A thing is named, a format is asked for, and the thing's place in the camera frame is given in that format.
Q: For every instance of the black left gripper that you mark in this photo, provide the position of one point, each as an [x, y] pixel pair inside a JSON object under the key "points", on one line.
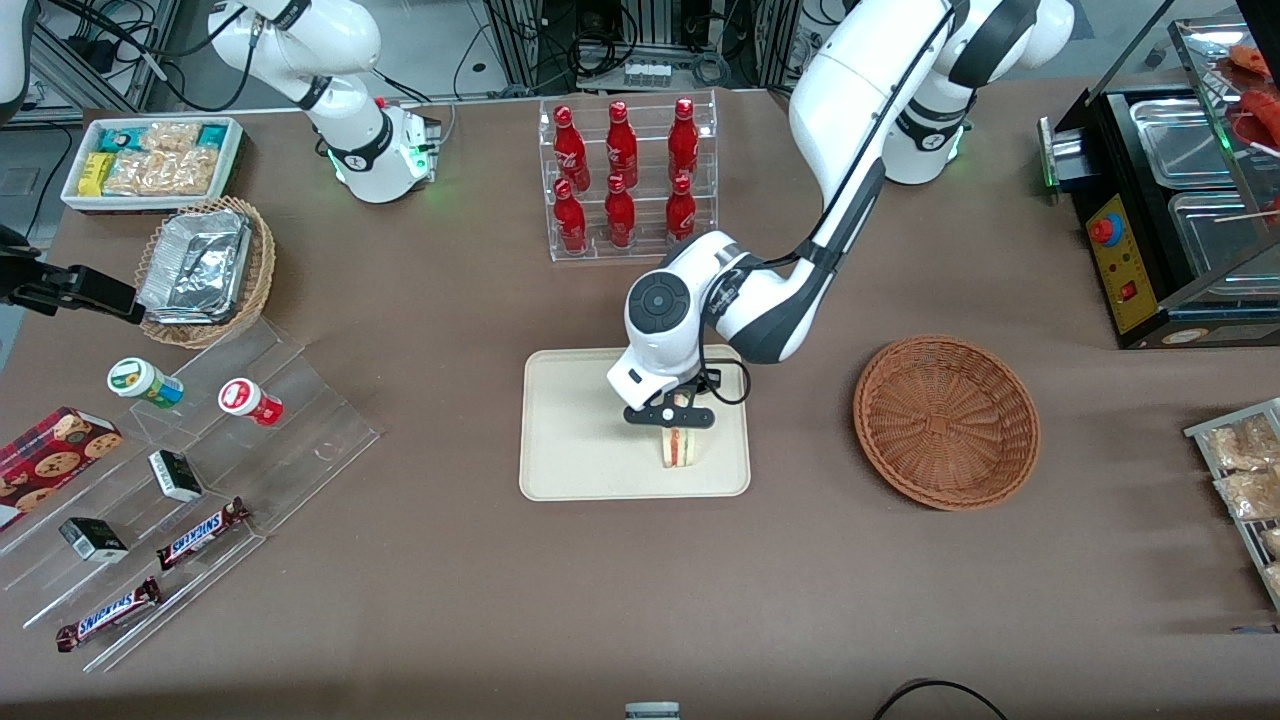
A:
{"points": [[709, 380]]}

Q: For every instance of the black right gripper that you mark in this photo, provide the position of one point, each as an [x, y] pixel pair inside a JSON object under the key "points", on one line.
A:
{"points": [[62, 286]]}

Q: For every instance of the triangle sandwich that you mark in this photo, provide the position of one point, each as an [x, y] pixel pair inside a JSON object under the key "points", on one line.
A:
{"points": [[680, 450]]}

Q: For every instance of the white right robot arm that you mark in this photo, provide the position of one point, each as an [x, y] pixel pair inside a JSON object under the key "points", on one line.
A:
{"points": [[355, 150]]}

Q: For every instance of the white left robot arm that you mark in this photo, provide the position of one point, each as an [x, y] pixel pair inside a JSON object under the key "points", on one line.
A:
{"points": [[860, 80]]}

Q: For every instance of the cream rectangular serving tray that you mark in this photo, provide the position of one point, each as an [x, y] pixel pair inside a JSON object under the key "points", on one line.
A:
{"points": [[580, 440]]}

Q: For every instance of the light tan wicker basket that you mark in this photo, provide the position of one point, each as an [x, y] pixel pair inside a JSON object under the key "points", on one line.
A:
{"points": [[262, 270]]}

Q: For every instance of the round brown wicker basket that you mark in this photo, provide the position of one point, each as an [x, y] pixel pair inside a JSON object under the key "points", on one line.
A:
{"points": [[945, 425]]}

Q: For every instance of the tray of packaged snacks right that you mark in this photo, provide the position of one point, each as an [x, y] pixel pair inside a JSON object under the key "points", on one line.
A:
{"points": [[1215, 425]]}

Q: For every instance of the white rectangular snack bin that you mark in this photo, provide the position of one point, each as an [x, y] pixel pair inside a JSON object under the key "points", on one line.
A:
{"points": [[75, 200]]}

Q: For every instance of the green lidded snack cup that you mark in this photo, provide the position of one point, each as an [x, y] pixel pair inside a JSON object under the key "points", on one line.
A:
{"points": [[140, 380]]}

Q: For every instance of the stacked aluminium foil trays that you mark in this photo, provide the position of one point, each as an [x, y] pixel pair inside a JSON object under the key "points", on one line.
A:
{"points": [[195, 265]]}

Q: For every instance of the yellow snack packet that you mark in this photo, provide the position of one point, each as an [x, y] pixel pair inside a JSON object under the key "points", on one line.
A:
{"points": [[96, 174]]}

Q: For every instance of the clear rice cracker bag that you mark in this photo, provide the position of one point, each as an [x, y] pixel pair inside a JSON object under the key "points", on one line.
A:
{"points": [[188, 170], [130, 173], [170, 136]]}

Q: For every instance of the teal snack packet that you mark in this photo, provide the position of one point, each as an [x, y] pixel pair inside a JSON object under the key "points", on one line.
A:
{"points": [[212, 136], [118, 139]]}

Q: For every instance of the red cookie box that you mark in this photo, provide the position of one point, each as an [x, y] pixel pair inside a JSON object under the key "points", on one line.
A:
{"points": [[50, 465]]}

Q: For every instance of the clear acrylic bottle rack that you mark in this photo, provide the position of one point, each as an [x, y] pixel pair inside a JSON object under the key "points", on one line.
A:
{"points": [[645, 250]]}

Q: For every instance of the red lidded snack cup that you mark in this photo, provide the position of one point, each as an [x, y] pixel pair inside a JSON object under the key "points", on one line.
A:
{"points": [[247, 400]]}

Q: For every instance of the small black white box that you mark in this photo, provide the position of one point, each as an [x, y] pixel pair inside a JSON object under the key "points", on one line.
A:
{"points": [[176, 476], [93, 540]]}

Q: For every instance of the red cola bottle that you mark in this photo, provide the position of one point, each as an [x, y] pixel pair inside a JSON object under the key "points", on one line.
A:
{"points": [[570, 222], [620, 218], [621, 148], [681, 212], [570, 150], [683, 145]]}

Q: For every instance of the clear acrylic stepped stand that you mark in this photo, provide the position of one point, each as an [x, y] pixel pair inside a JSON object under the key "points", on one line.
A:
{"points": [[300, 440]]}

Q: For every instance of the brown snickers bar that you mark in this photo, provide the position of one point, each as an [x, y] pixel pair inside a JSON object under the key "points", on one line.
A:
{"points": [[200, 534], [108, 614]]}

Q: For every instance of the small grey box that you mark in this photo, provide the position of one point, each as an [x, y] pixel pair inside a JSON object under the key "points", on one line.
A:
{"points": [[652, 711]]}

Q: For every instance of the white power strip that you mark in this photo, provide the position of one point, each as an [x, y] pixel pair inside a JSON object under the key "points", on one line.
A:
{"points": [[648, 74]]}

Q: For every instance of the black food warmer cabinet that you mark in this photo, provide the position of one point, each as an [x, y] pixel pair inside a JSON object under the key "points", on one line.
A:
{"points": [[1135, 280]]}

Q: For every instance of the clear bag of crackers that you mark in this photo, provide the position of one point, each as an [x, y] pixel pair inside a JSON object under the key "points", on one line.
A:
{"points": [[1250, 494], [1245, 443], [1273, 578], [1270, 542]]}

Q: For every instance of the steel warmer pan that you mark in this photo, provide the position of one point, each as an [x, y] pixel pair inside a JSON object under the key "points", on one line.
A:
{"points": [[1180, 140], [1215, 235]]}

